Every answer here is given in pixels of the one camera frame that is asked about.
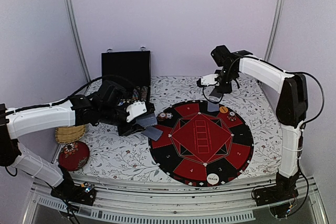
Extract blue playing card deck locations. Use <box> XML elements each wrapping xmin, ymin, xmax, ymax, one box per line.
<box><xmin>136</xmin><ymin>113</ymin><xmax>158</xmax><ymax>127</ymax></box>

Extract red black small chip stack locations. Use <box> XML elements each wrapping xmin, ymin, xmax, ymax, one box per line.
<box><xmin>227</xmin><ymin>111</ymin><xmax>237</xmax><ymax>122</ymax></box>

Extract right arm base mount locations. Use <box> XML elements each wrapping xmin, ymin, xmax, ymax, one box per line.
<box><xmin>251</xmin><ymin>174</ymin><xmax>299</xmax><ymax>219</ymax></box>

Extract face-down card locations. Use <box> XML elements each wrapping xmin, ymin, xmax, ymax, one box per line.
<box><xmin>141</xmin><ymin>126</ymin><xmax>163</xmax><ymax>141</ymax></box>
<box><xmin>207</xmin><ymin>101</ymin><xmax>219</xmax><ymax>112</ymax></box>

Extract red floral round cushion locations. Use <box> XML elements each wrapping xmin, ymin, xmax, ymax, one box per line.
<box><xmin>58</xmin><ymin>141</ymin><xmax>90</xmax><ymax>172</ymax></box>

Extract round red black poker mat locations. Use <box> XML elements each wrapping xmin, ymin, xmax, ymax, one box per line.
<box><xmin>149</xmin><ymin>100</ymin><xmax>254</xmax><ymax>187</ymax></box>

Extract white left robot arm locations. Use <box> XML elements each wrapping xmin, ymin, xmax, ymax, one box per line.
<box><xmin>1</xmin><ymin>80</ymin><xmax>155</xmax><ymax>200</ymax></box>

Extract aluminium frame post left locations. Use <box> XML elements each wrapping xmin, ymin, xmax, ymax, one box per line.
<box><xmin>64</xmin><ymin>0</ymin><xmax>91</xmax><ymax>82</ymax></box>

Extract white black chip stack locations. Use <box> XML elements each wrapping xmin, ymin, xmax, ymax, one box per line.
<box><xmin>166</xmin><ymin>113</ymin><xmax>173</xmax><ymax>119</ymax></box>

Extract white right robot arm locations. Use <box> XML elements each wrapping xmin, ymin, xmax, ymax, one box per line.
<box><xmin>197</xmin><ymin>45</ymin><xmax>317</xmax><ymax>201</ymax></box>

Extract black poker chip case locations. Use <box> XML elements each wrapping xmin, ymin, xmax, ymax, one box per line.
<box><xmin>101</xmin><ymin>50</ymin><xmax>151</xmax><ymax>102</ymax></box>

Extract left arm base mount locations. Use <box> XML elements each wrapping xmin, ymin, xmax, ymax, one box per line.
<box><xmin>50</xmin><ymin>180</ymin><xmax>97</xmax><ymax>206</ymax></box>

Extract far right chip row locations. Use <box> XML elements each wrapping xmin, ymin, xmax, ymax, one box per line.
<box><xmin>140</xmin><ymin>86</ymin><xmax>149</xmax><ymax>102</ymax></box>

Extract floral white tablecloth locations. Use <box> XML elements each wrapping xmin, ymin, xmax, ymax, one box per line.
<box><xmin>71</xmin><ymin>75</ymin><xmax>282</xmax><ymax>184</ymax></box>

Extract orange round blind button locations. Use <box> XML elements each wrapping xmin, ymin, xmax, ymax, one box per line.
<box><xmin>219</xmin><ymin>106</ymin><xmax>229</xmax><ymax>113</ymax></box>

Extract white blue dealer button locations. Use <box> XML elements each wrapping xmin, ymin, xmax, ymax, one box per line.
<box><xmin>207</xmin><ymin>173</ymin><xmax>219</xmax><ymax>185</ymax></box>

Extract red orange chip stack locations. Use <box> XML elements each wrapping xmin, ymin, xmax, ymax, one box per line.
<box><xmin>157</xmin><ymin>112</ymin><xmax>167</xmax><ymax>121</ymax></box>

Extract woven bamboo tray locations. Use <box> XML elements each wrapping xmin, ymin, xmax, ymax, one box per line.
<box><xmin>55</xmin><ymin>125</ymin><xmax>86</xmax><ymax>144</ymax></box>

